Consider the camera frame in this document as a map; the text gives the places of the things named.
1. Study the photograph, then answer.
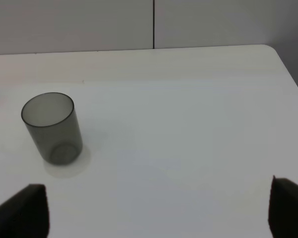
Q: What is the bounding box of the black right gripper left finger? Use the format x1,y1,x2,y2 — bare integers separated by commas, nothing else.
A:
0,184,50,238

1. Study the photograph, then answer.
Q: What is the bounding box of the grey translucent plastic cup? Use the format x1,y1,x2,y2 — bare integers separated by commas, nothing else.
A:
21,92,83,166

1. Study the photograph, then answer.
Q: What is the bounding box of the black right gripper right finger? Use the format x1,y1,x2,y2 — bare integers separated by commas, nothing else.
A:
268,177,298,238

